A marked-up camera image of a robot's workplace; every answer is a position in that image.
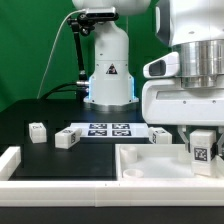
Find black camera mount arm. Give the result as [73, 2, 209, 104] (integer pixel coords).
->
[66, 15, 96, 84]

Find white u-shaped fence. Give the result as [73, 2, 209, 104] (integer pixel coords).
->
[0, 147, 224, 207]

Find white fiducial marker sheet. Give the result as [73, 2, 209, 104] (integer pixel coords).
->
[70, 123, 148, 138]

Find white camera cable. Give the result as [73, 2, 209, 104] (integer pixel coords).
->
[36, 9, 87, 100]

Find black camera on mount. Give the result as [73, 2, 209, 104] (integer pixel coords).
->
[85, 7, 118, 21]

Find black base cables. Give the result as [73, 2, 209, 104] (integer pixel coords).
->
[40, 79, 90, 100]

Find white square table top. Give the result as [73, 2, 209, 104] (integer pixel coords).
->
[115, 144, 224, 181]

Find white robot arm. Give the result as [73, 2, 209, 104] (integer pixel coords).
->
[72, 0, 224, 127]

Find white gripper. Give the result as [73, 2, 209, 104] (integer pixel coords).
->
[142, 52, 224, 156]

